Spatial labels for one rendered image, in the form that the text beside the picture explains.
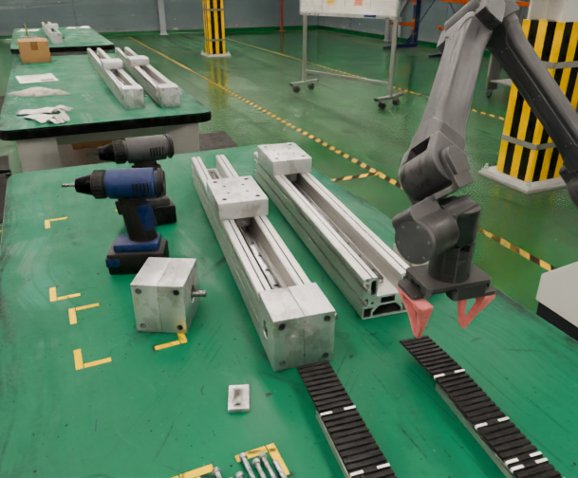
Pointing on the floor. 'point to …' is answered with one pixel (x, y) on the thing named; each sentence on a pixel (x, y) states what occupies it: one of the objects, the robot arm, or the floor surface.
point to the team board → (382, 9)
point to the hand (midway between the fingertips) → (439, 326)
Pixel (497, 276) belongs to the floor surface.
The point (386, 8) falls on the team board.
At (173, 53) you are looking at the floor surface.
